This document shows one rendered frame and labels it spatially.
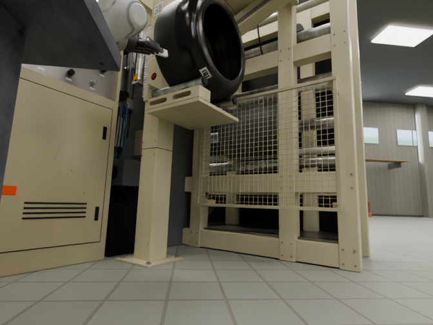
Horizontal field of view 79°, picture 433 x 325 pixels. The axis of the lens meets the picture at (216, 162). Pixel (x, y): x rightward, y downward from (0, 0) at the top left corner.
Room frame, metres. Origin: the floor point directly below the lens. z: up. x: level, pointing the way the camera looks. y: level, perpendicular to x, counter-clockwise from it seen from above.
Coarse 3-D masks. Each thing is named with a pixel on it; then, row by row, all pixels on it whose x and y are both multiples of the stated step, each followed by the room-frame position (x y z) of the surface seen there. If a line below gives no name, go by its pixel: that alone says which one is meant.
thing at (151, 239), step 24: (168, 0) 1.44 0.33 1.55; (144, 120) 1.50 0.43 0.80; (144, 144) 1.49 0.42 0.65; (168, 144) 1.50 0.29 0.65; (144, 168) 1.48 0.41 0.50; (168, 168) 1.51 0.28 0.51; (144, 192) 1.47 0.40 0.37; (168, 192) 1.52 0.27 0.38; (144, 216) 1.46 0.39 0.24; (168, 216) 1.53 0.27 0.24; (144, 240) 1.45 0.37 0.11
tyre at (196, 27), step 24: (192, 0) 1.10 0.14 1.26; (216, 0) 1.21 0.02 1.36; (168, 24) 1.13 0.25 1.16; (192, 24) 1.09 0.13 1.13; (216, 24) 1.45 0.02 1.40; (168, 48) 1.16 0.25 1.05; (192, 48) 1.12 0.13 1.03; (216, 48) 1.57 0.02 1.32; (240, 48) 1.43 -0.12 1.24; (168, 72) 1.24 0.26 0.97; (192, 72) 1.18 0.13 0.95; (216, 72) 1.23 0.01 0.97; (240, 72) 1.42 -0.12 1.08; (216, 96) 1.34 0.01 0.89
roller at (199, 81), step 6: (198, 78) 1.17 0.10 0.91; (204, 78) 1.17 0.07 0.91; (180, 84) 1.24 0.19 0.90; (186, 84) 1.21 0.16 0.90; (192, 84) 1.20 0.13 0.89; (198, 84) 1.18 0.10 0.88; (204, 84) 1.17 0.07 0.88; (162, 90) 1.31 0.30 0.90; (168, 90) 1.28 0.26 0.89; (174, 90) 1.27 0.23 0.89; (156, 96) 1.34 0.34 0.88
